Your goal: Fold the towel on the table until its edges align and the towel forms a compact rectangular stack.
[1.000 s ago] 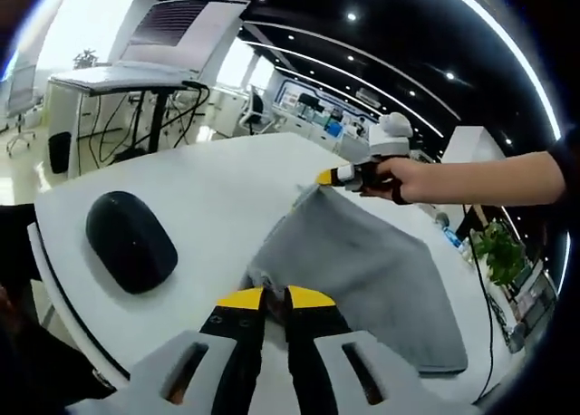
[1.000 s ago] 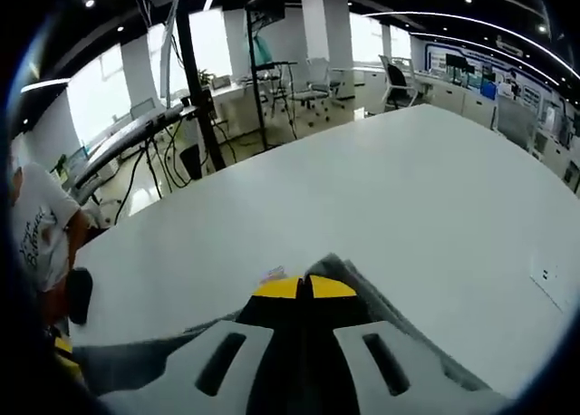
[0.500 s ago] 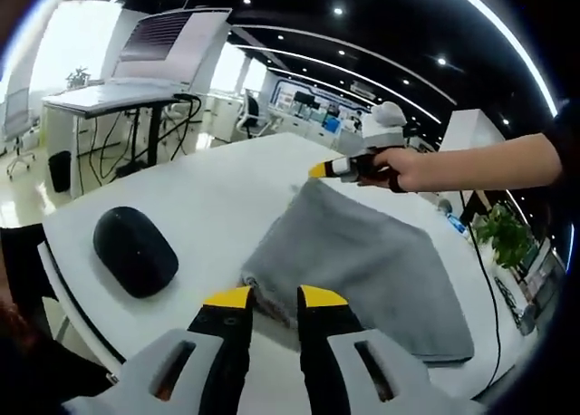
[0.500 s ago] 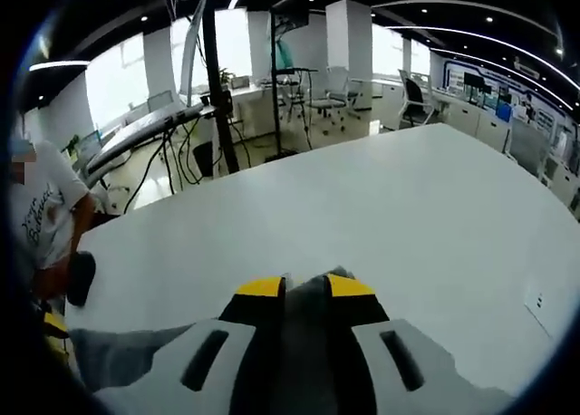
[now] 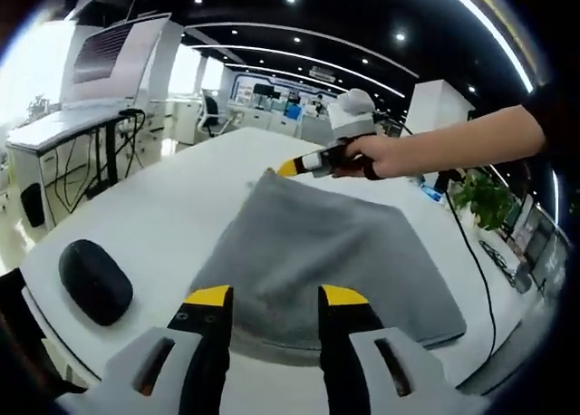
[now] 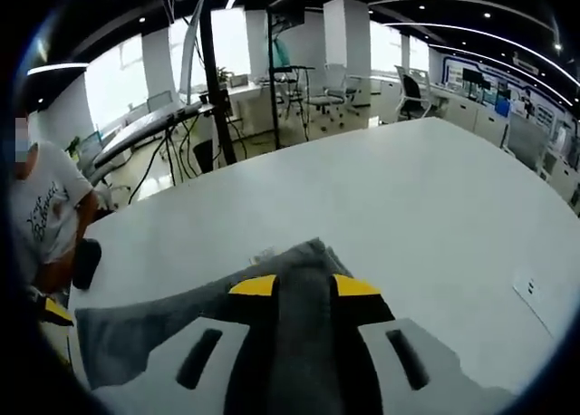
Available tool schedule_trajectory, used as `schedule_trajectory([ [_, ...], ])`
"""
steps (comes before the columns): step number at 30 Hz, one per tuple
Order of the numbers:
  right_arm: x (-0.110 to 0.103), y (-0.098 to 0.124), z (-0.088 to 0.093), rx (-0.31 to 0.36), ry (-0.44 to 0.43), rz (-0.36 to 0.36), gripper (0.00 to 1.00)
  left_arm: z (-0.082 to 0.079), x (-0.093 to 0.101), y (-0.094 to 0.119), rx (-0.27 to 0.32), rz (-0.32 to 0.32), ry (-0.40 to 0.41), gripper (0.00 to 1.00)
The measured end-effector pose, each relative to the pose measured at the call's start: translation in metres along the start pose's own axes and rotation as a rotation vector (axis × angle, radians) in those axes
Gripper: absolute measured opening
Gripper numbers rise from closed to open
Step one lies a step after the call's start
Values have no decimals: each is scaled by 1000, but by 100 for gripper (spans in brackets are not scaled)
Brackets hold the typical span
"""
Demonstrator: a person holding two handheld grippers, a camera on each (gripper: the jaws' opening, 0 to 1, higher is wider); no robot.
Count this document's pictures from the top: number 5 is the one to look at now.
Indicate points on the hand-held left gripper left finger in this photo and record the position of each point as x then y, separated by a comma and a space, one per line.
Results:
131, 365

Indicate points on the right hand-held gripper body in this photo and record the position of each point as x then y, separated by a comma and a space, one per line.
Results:
355, 116

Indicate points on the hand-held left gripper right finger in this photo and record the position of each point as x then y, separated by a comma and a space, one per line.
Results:
417, 365

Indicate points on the grey towel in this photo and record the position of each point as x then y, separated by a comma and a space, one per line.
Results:
326, 243

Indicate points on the person's right hand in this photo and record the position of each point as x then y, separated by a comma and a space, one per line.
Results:
380, 159

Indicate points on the white pillar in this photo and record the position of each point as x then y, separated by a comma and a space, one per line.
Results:
435, 107

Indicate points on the black oval case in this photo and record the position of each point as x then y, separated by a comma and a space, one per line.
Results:
95, 281

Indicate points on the blue packet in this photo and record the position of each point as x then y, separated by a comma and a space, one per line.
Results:
432, 193

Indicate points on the black-backed office chair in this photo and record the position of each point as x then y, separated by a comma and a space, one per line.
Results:
210, 109

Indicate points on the white table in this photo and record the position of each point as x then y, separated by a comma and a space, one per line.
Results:
158, 215

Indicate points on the green potted plant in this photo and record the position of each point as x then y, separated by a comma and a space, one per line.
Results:
487, 199

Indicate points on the black bin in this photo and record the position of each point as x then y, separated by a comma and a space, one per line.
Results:
32, 206

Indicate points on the white display board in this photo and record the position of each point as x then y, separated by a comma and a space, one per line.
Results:
95, 57

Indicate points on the white standing desk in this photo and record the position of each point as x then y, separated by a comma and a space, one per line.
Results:
50, 129

